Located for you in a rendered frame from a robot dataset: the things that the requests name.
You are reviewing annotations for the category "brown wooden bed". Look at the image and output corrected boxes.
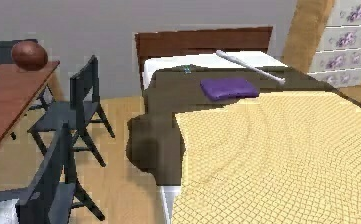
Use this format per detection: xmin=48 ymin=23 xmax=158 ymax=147
xmin=126 ymin=26 xmax=361 ymax=224

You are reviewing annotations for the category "purple pillow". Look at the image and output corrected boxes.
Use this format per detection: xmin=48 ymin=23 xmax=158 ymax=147
xmin=199 ymin=77 xmax=260 ymax=102

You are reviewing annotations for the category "white baseball bat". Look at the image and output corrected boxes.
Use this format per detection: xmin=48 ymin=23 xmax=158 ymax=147
xmin=215 ymin=49 xmax=286 ymax=85

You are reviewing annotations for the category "yellow checked blanket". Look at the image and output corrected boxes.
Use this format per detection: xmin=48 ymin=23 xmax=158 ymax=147
xmin=171 ymin=90 xmax=361 ymax=224

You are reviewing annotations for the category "brown ball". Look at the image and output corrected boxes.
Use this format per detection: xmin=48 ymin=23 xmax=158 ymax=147
xmin=10 ymin=40 xmax=49 ymax=72

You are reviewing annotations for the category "brown wooden table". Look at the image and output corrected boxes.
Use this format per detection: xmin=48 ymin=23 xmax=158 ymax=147
xmin=0 ymin=60 xmax=61 ymax=160

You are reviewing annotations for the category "white floral chest of drawers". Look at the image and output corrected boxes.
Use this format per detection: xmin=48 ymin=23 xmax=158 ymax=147
xmin=307 ymin=0 xmax=361 ymax=89

